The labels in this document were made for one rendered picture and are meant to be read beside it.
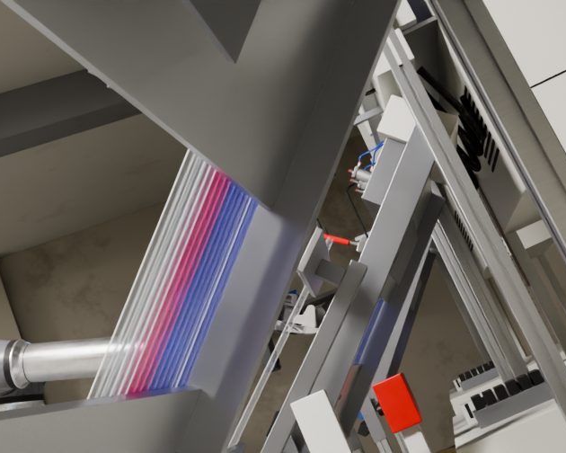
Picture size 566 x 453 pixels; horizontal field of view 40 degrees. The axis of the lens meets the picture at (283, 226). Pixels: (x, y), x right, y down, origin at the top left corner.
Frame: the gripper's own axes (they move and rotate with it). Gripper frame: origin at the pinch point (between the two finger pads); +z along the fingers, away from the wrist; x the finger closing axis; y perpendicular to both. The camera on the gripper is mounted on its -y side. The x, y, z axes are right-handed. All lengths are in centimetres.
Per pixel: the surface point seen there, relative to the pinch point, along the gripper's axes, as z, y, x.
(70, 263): -276, 24, 413
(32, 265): -302, 18, 403
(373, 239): 5.7, 19.3, -10.0
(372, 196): 3.9, 28.4, -6.0
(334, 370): 1.8, -6.3, -10.0
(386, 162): 5.8, 35.6, -6.0
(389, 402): 7, -18, 90
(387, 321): 5, 6, 58
